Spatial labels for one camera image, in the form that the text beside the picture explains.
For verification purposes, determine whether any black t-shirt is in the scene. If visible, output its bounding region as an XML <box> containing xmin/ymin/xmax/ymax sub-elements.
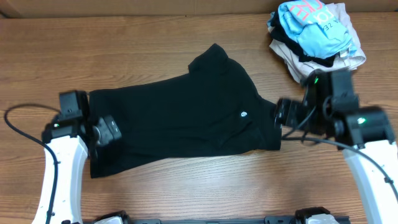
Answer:
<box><xmin>89</xmin><ymin>44</ymin><xmax>281</xmax><ymax>178</ymax></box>

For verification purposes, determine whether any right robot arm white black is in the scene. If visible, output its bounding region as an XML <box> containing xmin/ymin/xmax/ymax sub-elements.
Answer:
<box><xmin>275</xmin><ymin>70</ymin><xmax>397</xmax><ymax>223</ymax></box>

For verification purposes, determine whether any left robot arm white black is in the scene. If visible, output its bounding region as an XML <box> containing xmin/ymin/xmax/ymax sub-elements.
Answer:
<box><xmin>34</xmin><ymin>90</ymin><xmax>122</xmax><ymax>223</ymax></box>

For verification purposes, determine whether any beige folded garment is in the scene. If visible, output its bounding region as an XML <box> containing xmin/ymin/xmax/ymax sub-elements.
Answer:
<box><xmin>269</xmin><ymin>3</ymin><xmax>366</xmax><ymax>83</ymax></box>

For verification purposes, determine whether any black folded garment in pile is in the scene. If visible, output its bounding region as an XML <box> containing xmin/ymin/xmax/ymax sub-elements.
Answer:
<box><xmin>267</xmin><ymin>12</ymin><xmax>335</xmax><ymax>67</ymax></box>

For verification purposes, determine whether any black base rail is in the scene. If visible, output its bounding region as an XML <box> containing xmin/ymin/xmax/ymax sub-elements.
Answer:
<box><xmin>74</xmin><ymin>215</ymin><xmax>351</xmax><ymax>224</ymax></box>

